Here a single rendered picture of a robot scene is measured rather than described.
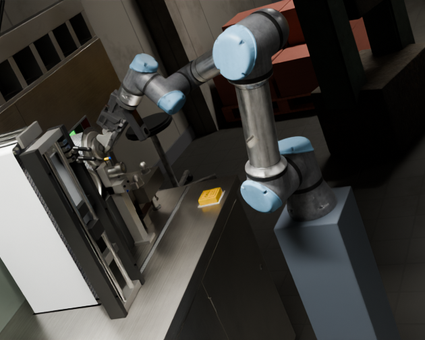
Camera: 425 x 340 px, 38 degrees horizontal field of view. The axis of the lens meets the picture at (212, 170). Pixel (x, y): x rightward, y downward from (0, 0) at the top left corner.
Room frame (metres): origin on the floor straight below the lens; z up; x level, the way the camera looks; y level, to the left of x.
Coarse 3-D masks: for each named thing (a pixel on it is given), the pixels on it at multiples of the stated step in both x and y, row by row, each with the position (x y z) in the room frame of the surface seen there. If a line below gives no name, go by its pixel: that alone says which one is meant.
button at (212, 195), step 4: (216, 188) 1.98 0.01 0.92; (220, 188) 1.98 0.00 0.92; (204, 192) 1.99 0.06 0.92; (208, 192) 1.98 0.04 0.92; (212, 192) 1.96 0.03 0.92; (216, 192) 1.95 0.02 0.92; (220, 192) 1.96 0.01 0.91; (200, 196) 1.97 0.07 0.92; (204, 196) 1.96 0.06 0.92; (208, 196) 1.94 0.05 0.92; (212, 196) 1.93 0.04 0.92; (216, 196) 1.92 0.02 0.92; (220, 196) 1.95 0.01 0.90; (200, 200) 1.94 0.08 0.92; (204, 200) 1.94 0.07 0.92; (208, 200) 1.93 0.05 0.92; (212, 200) 1.93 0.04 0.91; (216, 200) 1.92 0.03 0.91; (200, 204) 1.95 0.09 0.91; (204, 204) 1.94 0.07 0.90
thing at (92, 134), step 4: (92, 132) 1.93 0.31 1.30; (96, 132) 1.95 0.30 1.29; (88, 136) 1.90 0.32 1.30; (92, 136) 1.92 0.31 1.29; (88, 140) 1.89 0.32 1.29; (88, 144) 1.89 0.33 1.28; (88, 152) 1.87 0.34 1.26; (88, 156) 1.87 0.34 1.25; (92, 156) 1.88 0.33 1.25; (96, 160) 1.89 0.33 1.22; (100, 160) 1.91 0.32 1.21; (104, 160) 1.92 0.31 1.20; (96, 164) 1.88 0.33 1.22; (100, 164) 1.89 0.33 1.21
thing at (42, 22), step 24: (72, 0) 2.81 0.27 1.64; (24, 24) 2.45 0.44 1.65; (48, 24) 2.58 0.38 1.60; (72, 24) 2.86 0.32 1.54; (0, 48) 2.27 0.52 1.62; (24, 48) 2.43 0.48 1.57; (48, 48) 2.57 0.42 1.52; (72, 48) 2.71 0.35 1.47; (0, 72) 2.31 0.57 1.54; (24, 72) 2.45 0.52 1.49; (48, 72) 2.45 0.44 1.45; (0, 96) 2.16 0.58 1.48
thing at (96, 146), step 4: (92, 140) 1.90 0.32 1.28; (96, 140) 1.91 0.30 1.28; (92, 144) 1.89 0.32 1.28; (96, 144) 1.90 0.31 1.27; (100, 144) 1.92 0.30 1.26; (92, 148) 1.88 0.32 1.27; (96, 148) 1.89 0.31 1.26; (100, 148) 1.90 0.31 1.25; (104, 148) 1.92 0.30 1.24; (92, 152) 1.88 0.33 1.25; (96, 152) 1.88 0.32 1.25; (100, 152) 1.89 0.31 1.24; (104, 152) 1.91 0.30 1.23; (96, 156) 1.88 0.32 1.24; (100, 156) 1.89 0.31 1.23; (104, 156) 1.90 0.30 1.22
